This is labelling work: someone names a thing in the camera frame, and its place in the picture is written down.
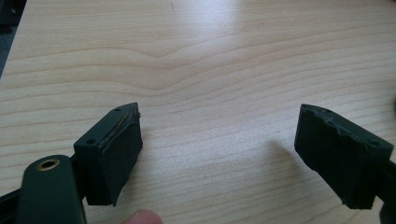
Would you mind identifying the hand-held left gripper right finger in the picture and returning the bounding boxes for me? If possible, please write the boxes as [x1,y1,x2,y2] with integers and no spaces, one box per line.
[293,104,394,210]

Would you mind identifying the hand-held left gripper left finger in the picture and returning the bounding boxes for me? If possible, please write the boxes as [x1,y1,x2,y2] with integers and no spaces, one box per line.
[73,102,144,207]

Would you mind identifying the black metal stand base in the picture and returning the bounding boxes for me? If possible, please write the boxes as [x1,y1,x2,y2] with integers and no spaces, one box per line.
[0,0,28,26]

